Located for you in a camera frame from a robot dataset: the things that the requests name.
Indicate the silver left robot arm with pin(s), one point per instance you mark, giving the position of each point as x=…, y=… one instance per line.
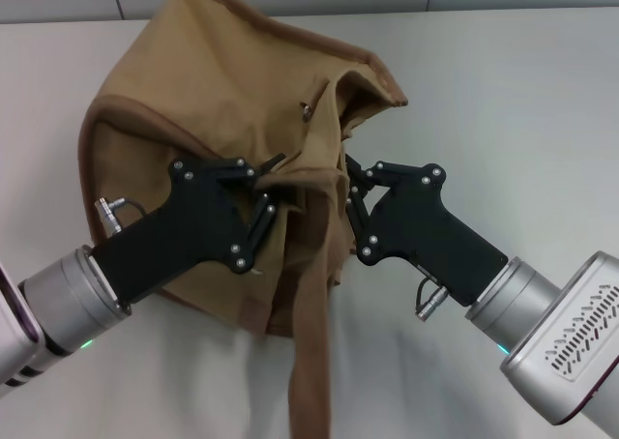
x=72, y=299

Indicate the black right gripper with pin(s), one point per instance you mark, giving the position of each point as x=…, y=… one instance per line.
x=425, y=231

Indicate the khaki canvas food bag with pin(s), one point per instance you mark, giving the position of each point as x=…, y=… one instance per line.
x=213, y=86

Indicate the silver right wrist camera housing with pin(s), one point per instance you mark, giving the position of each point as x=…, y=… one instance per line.
x=580, y=332

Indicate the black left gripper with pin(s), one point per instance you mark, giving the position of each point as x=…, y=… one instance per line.
x=193, y=221

